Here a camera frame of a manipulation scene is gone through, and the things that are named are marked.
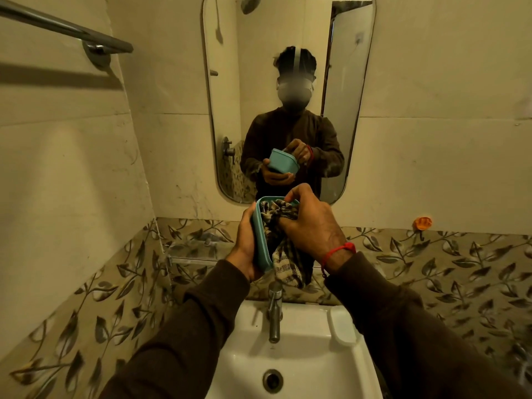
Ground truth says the person's left forearm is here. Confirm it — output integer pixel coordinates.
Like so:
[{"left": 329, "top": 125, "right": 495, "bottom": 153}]
[{"left": 99, "top": 259, "right": 251, "bottom": 399}]

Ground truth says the checkered cloth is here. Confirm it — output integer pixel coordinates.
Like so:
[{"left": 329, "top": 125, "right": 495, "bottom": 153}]
[{"left": 260, "top": 199, "right": 315, "bottom": 290}]

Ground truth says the wall mirror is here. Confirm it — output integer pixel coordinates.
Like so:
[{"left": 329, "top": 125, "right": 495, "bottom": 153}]
[{"left": 202, "top": 0, "right": 377, "bottom": 206}]

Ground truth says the person's left hand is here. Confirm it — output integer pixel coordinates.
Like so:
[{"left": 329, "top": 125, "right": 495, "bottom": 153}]
[{"left": 226, "top": 202, "right": 267, "bottom": 283}]

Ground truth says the person's right hand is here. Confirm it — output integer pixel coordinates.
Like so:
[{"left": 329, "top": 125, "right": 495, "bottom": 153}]
[{"left": 278, "top": 183, "right": 357, "bottom": 274}]

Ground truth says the metal sink drain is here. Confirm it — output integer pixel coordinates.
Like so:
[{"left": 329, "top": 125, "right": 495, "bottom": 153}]
[{"left": 263, "top": 369, "right": 284, "bottom": 394}]

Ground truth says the red thread bracelet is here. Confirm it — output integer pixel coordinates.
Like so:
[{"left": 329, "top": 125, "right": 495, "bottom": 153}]
[{"left": 320, "top": 242, "right": 357, "bottom": 279}]

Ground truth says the teal plastic container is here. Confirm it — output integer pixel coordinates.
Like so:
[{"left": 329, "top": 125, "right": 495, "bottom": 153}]
[{"left": 252, "top": 196, "right": 301, "bottom": 274}]

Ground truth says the chrome faucet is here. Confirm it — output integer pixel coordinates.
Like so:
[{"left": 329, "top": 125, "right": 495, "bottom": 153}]
[{"left": 267, "top": 281, "right": 284, "bottom": 344}]

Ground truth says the person's right forearm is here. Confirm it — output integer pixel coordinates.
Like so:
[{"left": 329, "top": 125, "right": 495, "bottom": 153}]
[{"left": 324, "top": 252, "right": 532, "bottom": 399}]

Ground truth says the white ceramic sink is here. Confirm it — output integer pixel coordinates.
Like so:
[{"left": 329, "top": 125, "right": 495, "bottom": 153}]
[{"left": 206, "top": 300, "right": 384, "bottom": 399}]

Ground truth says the chrome towel bar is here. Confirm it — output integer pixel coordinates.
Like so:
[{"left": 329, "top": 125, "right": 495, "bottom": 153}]
[{"left": 0, "top": 0, "right": 134, "bottom": 70}]

